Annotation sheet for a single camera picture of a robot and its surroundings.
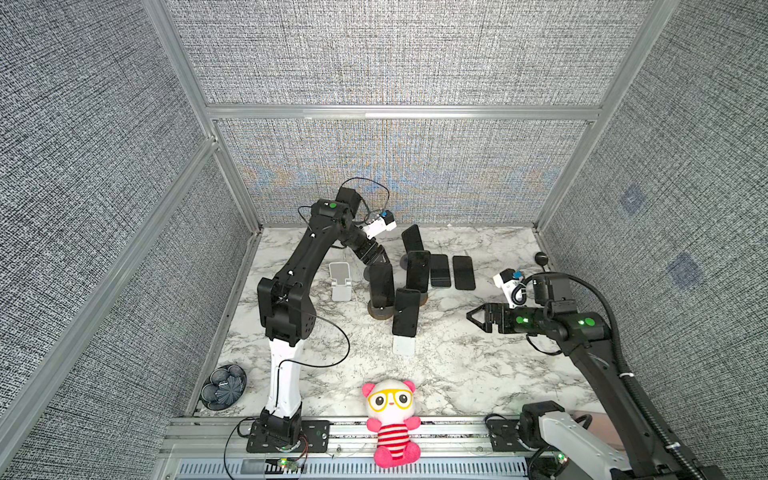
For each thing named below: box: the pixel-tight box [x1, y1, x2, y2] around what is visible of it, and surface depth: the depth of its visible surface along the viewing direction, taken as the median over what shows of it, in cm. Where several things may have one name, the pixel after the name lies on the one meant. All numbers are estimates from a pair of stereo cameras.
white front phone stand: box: [392, 335, 417, 355], surface depth 90 cm
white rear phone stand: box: [329, 262, 352, 301], surface depth 100 cm
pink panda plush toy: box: [362, 379, 421, 467], surface depth 73 cm
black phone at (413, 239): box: [401, 224, 425, 253], surface depth 99 cm
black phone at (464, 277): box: [452, 255, 476, 290], surface depth 108 cm
